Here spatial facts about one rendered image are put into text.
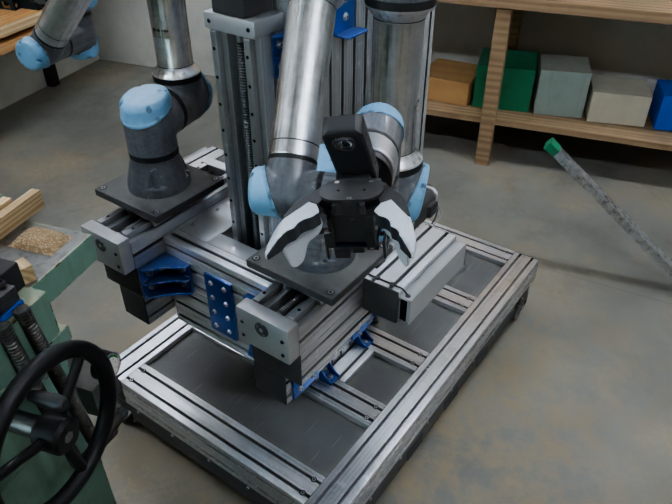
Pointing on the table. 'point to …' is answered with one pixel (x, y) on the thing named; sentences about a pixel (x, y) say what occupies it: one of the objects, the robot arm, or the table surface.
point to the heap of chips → (41, 240)
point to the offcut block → (26, 270)
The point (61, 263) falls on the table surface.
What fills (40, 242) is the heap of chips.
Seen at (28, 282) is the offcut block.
